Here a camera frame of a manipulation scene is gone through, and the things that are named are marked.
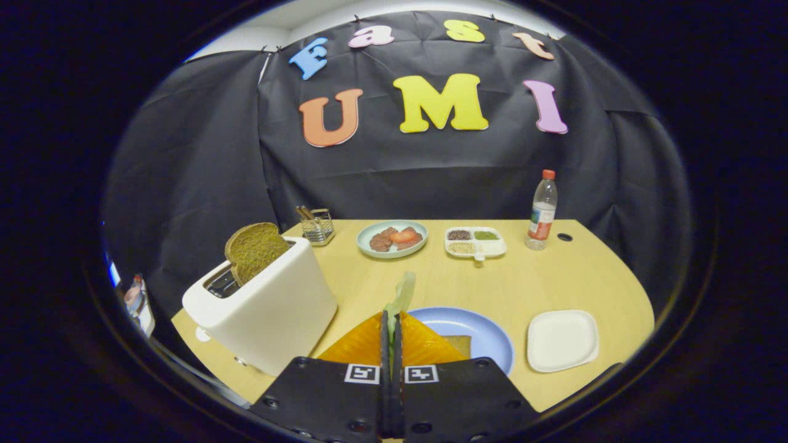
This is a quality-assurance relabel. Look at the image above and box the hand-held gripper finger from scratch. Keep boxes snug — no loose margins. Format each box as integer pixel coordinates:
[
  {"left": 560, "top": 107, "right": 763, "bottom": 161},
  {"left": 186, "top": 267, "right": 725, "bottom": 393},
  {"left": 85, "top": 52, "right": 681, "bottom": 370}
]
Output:
[
  {"left": 392, "top": 311, "right": 541, "bottom": 442},
  {"left": 248, "top": 310, "right": 393, "bottom": 442}
]

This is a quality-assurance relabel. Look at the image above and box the green lettuce leaf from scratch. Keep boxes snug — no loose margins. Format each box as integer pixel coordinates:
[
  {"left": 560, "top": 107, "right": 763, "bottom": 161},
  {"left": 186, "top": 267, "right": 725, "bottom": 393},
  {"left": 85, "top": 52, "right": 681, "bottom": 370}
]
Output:
[{"left": 383, "top": 271, "right": 417, "bottom": 376}]

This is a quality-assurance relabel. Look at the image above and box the thick brown bread slice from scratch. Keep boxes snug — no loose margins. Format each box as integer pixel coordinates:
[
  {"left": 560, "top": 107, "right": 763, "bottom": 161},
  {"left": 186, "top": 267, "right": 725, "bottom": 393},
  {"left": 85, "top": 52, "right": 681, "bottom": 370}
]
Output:
[{"left": 224, "top": 222, "right": 290, "bottom": 287}]

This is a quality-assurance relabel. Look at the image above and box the thin square toast slice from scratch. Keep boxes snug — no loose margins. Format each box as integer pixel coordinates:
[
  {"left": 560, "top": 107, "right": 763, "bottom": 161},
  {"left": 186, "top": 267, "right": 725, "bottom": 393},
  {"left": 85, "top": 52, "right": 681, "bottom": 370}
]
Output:
[{"left": 442, "top": 335, "right": 473, "bottom": 359}]

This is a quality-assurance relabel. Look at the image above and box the blue round plate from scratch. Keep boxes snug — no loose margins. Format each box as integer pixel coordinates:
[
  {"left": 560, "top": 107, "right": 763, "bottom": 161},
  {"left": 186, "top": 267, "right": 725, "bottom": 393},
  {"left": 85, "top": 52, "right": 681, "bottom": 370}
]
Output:
[{"left": 408, "top": 307, "right": 515, "bottom": 376}]

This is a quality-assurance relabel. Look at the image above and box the white toaster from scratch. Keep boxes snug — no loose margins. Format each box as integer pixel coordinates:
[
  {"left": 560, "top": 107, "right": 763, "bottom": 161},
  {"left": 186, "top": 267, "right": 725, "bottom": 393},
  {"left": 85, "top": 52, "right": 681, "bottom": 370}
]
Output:
[{"left": 182, "top": 236, "right": 338, "bottom": 377}]

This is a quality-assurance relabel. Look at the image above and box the pale green round plate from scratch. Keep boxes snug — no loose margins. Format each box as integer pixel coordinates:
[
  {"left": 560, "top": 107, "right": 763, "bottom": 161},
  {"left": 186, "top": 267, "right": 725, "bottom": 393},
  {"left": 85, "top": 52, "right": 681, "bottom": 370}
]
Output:
[{"left": 356, "top": 220, "right": 428, "bottom": 259}]

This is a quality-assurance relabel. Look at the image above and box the white divided tray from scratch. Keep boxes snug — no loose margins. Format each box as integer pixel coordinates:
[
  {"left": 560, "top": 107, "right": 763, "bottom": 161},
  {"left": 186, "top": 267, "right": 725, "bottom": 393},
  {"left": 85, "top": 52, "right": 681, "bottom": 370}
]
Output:
[{"left": 444, "top": 226, "right": 507, "bottom": 261}]

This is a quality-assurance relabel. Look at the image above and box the white square plate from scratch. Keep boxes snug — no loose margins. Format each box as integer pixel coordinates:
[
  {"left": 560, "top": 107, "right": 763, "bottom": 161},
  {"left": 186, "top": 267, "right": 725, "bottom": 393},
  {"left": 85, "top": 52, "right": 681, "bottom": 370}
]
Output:
[{"left": 526, "top": 309, "right": 600, "bottom": 373}]

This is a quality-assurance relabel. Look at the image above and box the black backdrop cloth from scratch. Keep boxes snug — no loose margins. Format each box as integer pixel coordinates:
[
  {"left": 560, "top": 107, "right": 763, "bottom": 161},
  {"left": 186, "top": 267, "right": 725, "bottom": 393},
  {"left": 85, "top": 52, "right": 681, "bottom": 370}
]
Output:
[{"left": 102, "top": 11, "right": 693, "bottom": 321}]

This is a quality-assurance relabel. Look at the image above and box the clear bottle with red cap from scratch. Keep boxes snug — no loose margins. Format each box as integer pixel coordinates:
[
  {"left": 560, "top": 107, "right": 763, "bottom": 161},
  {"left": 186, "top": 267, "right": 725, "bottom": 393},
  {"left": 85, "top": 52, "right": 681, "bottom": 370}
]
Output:
[{"left": 525, "top": 169, "right": 558, "bottom": 251}]

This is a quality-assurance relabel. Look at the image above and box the small white red object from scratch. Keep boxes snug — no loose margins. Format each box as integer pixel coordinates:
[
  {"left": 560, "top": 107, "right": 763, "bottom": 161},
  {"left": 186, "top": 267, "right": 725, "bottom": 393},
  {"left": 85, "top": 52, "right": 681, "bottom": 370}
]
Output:
[{"left": 123, "top": 274, "right": 156, "bottom": 338}]

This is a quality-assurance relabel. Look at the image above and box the wire utensil holder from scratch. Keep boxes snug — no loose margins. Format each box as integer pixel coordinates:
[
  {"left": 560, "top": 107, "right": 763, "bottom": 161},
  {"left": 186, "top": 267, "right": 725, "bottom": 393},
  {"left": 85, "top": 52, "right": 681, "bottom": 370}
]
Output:
[{"left": 296, "top": 209, "right": 336, "bottom": 247}]

